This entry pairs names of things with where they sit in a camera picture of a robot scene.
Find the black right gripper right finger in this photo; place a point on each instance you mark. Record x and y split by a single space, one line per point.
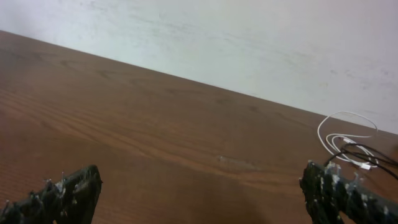
328 195

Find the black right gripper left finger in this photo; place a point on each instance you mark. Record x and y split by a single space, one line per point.
72 200

